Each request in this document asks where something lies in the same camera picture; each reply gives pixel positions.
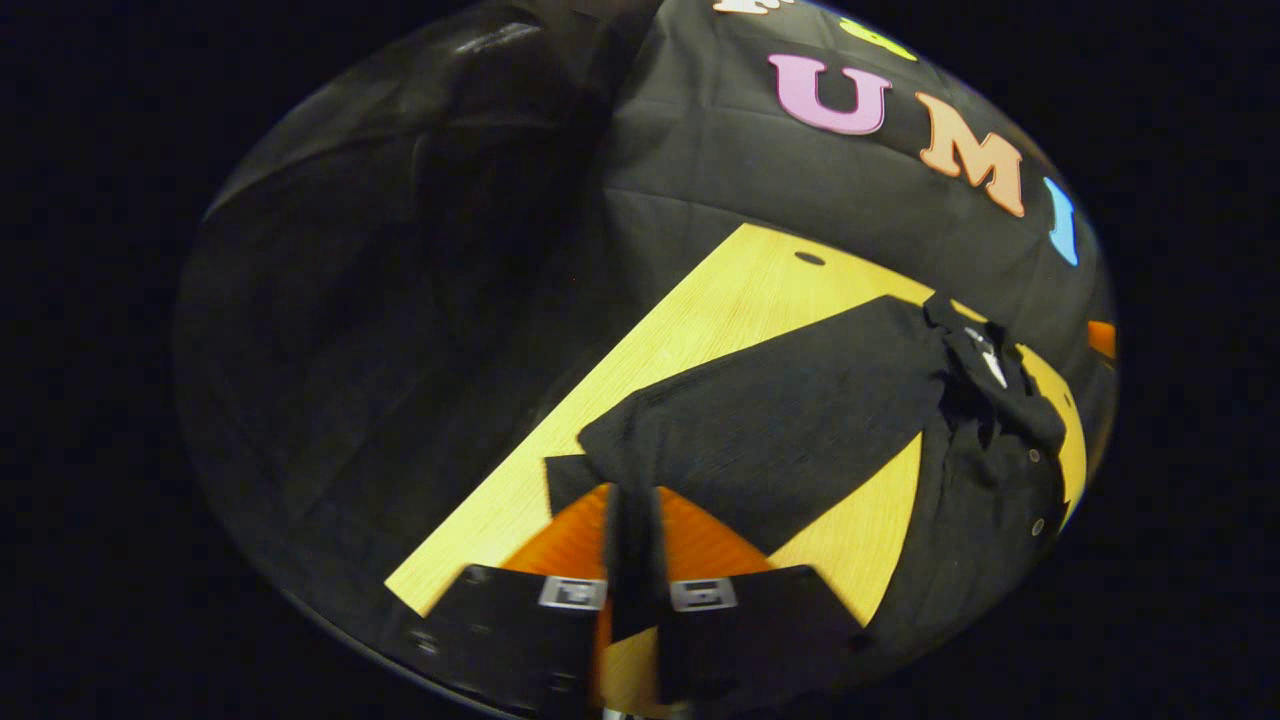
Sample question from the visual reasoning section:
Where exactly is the black button shirt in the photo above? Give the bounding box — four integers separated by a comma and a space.
545, 292, 1069, 661

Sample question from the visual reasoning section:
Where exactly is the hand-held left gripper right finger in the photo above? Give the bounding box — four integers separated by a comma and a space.
640, 485, 871, 713

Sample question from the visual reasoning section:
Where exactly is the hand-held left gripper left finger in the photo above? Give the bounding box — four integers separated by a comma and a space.
400, 483, 633, 719

